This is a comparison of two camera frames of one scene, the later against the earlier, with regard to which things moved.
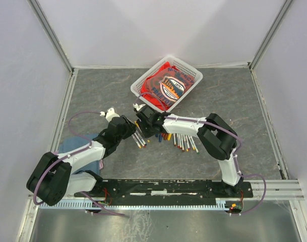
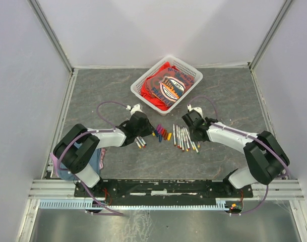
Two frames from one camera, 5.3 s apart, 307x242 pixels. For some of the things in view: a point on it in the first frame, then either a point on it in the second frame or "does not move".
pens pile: x=139 y=137 does not move
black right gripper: x=146 y=134 to x=193 y=137
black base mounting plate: x=169 y=189 does not move
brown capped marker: x=182 y=144 does not move
